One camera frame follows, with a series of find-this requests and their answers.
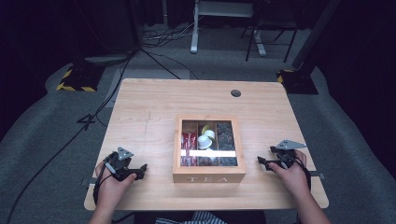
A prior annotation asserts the pile of dark tea bags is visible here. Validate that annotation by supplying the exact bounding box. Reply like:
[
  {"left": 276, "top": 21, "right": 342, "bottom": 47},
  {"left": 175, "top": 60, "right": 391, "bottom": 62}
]
[{"left": 217, "top": 121, "right": 238, "bottom": 167}]

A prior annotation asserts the black stand base hazard tape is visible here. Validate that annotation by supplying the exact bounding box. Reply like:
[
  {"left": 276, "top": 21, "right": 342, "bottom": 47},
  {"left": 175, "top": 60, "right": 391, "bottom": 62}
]
[
  {"left": 56, "top": 60, "right": 106, "bottom": 93},
  {"left": 276, "top": 68, "right": 319, "bottom": 95}
]

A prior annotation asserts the person's striped clothing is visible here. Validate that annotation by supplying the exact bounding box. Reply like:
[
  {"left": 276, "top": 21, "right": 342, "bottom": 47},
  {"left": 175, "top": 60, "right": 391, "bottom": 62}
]
[{"left": 154, "top": 210, "right": 229, "bottom": 224}]

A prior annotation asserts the person's left hand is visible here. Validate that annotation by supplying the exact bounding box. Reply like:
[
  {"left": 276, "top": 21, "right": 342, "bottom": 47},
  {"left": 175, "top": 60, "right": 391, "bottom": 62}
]
[{"left": 94, "top": 161, "right": 137, "bottom": 210}]

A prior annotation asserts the thin black floor cable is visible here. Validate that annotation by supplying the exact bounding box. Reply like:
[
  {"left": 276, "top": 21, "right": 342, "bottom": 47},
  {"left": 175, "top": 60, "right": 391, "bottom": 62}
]
[{"left": 148, "top": 50, "right": 201, "bottom": 81}]

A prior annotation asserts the white desk frame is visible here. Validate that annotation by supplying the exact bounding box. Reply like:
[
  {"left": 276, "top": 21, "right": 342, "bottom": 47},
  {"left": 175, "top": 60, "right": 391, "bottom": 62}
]
[{"left": 190, "top": 0, "right": 268, "bottom": 57}]

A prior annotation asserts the bundle of floor cables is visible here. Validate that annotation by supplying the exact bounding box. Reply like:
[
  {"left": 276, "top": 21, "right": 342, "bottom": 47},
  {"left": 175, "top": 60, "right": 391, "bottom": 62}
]
[{"left": 142, "top": 17, "right": 201, "bottom": 49}]

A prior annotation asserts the left hand-held gripper black cable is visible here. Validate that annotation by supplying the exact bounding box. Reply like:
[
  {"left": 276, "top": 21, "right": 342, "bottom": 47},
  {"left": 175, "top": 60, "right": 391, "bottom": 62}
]
[{"left": 92, "top": 159, "right": 114, "bottom": 205}]

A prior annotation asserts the grey tape strip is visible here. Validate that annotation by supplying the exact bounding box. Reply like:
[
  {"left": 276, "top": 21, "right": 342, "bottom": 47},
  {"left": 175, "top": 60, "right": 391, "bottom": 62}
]
[
  {"left": 309, "top": 170, "right": 327, "bottom": 180},
  {"left": 80, "top": 177, "right": 98, "bottom": 188}
]

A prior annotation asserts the black chair frame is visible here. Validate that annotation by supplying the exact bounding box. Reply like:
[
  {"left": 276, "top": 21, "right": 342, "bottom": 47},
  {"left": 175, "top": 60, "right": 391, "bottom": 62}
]
[{"left": 240, "top": 17, "right": 299, "bottom": 63}]

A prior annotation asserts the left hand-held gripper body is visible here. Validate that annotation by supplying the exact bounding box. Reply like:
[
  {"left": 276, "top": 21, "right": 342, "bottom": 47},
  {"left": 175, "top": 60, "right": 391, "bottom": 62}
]
[{"left": 106, "top": 147, "right": 138, "bottom": 182}]

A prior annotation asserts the long black floor cable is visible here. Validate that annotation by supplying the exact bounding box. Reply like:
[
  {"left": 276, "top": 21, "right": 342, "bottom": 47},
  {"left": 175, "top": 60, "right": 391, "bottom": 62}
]
[{"left": 4, "top": 49, "right": 138, "bottom": 224}]

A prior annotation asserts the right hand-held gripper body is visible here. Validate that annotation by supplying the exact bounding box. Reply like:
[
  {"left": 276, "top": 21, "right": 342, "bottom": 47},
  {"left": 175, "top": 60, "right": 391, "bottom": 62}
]
[{"left": 270, "top": 139, "right": 307, "bottom": 169}]

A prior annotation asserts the dark slanted post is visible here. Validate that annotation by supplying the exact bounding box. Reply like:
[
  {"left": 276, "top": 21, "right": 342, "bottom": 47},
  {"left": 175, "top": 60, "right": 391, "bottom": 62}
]
[{"left": 291, "top": 0, "right": 343, "bottom": 71}]

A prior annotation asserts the person's right hand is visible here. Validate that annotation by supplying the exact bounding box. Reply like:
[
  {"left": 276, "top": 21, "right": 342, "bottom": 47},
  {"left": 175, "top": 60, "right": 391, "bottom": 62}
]
[{"left": 269, "top": 149, "right": 311, "bottom": 200}]

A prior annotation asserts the brown capsule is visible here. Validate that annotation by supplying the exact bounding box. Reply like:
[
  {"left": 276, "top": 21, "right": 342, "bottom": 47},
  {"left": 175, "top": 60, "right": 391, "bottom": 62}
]
[{"left": 199, "top": 157, "right": 217, "bottom": 167}]

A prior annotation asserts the wooden tea box with glass lid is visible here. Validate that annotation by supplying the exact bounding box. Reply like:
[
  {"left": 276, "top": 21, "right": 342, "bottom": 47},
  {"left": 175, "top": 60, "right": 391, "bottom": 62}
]
[{"left": 172, "top": 114, "right": 247, "bottom": 184}]

